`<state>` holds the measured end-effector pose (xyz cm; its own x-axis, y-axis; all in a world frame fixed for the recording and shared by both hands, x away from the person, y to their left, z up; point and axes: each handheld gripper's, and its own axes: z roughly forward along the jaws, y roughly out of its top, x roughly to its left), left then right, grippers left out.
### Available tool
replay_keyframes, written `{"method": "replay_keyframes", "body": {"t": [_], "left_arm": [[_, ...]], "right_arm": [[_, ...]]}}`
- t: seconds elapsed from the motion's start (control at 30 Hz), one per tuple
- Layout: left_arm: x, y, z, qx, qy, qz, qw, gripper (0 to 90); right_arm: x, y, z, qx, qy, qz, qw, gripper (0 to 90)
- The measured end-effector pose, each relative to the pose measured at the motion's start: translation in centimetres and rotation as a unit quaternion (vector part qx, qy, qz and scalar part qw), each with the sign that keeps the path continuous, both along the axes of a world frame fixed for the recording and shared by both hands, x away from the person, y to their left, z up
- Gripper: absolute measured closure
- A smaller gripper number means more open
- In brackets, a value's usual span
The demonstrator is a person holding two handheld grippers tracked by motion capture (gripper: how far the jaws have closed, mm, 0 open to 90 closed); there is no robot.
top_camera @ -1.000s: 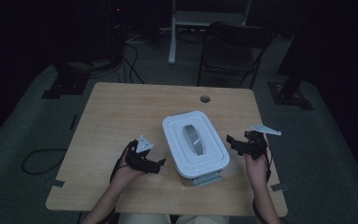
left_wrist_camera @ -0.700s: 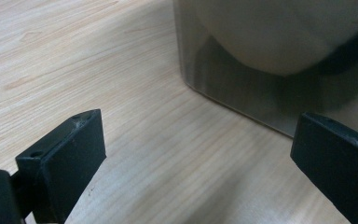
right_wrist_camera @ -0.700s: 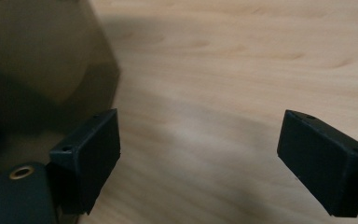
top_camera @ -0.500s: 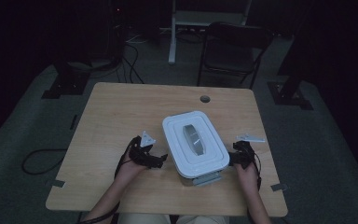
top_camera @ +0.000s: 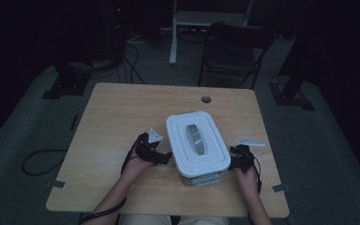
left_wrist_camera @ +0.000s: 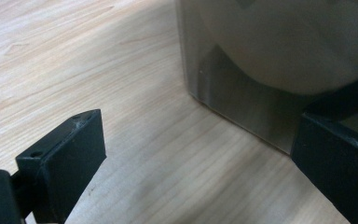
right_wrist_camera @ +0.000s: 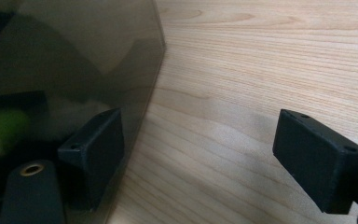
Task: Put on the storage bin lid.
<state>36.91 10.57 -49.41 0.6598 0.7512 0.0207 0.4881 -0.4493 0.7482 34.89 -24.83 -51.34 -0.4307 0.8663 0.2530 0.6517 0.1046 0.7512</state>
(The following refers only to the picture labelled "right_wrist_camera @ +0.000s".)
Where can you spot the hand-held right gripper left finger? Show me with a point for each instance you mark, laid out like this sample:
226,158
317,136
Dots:
96,155

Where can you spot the panda plush toy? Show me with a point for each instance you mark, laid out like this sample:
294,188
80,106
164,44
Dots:
3,130

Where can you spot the grey translucent storage box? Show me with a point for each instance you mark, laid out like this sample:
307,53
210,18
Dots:
74,56

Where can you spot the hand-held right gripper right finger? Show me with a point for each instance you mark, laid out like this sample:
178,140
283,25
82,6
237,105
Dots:
317,161

